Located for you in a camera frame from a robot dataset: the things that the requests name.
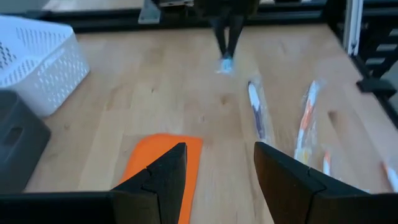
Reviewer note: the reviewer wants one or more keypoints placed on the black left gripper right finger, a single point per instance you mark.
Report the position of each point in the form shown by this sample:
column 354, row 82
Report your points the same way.
column 286, row 180

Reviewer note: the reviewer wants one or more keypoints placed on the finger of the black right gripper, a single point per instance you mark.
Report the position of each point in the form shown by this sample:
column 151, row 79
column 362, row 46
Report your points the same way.
column 222, row 34
column 237, row 31

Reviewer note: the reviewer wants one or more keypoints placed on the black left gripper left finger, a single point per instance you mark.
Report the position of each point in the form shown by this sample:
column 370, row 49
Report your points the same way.
column 171, row 174

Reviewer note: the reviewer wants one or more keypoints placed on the blue toothbrush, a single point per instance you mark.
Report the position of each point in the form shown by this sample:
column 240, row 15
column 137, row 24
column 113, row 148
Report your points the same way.
column 226, row 65

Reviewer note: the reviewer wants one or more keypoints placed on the orange toothbrush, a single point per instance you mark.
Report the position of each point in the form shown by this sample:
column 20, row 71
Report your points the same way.
column 306, row 121
column 326, row 163
column 391, row 177

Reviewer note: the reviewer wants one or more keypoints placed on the purple toothbrush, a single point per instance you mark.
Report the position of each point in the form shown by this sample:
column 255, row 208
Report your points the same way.
column 258, row 112

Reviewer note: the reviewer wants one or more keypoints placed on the orange flat mat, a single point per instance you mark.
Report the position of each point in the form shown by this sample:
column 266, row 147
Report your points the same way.
column 149, row 149

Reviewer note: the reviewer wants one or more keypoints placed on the grey plastic bin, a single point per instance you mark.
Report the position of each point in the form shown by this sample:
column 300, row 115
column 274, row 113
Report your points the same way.
column 18, row 140

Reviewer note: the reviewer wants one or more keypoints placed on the white perforated basket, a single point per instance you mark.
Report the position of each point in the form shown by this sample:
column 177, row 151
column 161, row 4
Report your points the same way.
column 37, row 62

